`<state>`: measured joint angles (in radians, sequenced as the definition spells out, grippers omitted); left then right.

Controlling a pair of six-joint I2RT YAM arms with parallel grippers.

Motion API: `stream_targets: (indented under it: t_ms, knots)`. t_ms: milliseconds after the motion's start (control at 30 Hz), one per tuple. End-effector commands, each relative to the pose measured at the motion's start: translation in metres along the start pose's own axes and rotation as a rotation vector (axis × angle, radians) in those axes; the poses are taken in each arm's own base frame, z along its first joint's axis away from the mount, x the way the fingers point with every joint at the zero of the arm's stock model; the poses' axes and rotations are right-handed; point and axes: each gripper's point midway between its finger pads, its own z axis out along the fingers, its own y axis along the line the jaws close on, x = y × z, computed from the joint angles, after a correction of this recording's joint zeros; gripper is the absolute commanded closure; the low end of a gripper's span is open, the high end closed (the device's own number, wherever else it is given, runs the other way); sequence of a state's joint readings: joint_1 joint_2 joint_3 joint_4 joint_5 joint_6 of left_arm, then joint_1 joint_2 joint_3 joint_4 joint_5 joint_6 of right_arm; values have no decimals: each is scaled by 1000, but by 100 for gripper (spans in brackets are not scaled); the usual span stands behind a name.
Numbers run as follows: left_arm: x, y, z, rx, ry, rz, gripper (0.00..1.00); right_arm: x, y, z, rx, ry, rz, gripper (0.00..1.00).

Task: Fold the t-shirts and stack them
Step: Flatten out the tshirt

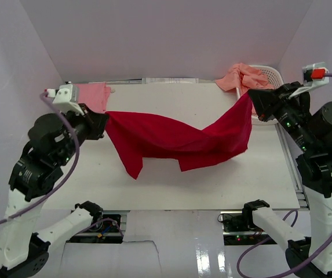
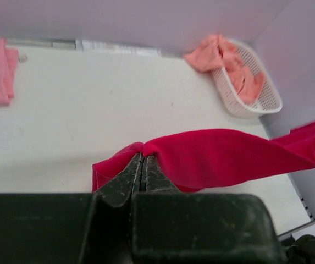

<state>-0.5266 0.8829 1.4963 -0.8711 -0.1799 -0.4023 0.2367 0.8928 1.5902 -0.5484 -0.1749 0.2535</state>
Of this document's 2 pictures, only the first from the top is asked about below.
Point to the white paper sheet rear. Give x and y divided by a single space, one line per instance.
169 80

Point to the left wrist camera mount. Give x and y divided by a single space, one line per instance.
67 93

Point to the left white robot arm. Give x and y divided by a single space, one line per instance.
46 162

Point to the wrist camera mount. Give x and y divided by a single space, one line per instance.
67 93
314 76

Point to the red t shirt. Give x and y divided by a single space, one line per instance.
137 136

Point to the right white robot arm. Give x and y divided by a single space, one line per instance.
306 256

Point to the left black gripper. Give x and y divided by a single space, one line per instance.
97 121

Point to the folded pink t shirt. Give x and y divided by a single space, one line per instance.
94 95

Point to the salmon t shirt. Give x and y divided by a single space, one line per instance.
241 77

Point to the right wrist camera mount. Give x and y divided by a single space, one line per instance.
314 76

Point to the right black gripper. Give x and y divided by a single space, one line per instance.
269 102

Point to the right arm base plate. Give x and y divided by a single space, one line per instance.
236 233

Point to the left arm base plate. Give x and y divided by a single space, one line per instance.
105 232

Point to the white plastic basket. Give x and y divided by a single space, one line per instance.
275 79

